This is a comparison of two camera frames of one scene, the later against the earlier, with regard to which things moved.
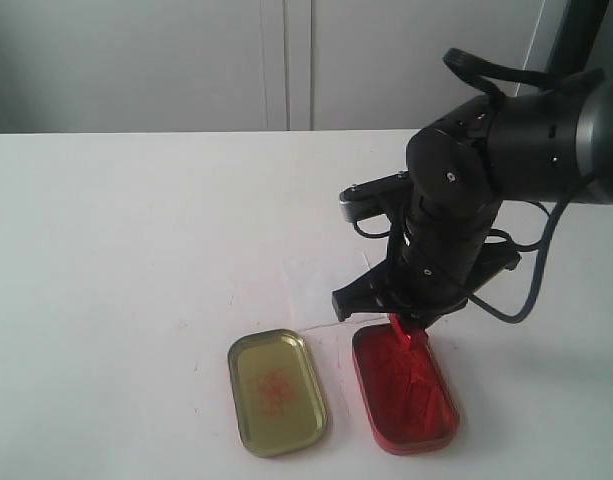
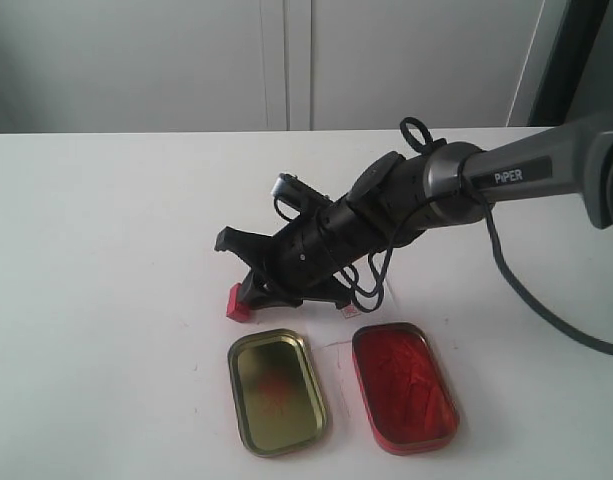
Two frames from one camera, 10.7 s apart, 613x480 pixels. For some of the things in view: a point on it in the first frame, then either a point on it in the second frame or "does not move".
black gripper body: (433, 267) -> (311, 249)
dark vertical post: (575, 36) does not move
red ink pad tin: (407, 404) does not move
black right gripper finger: (378, 289) -> (249, 246)
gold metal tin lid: (277, 396) does not move
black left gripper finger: (417, 308) -> (257, 293)
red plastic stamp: (417, 342) -> (234, 308)
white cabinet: (107, 66) does not move
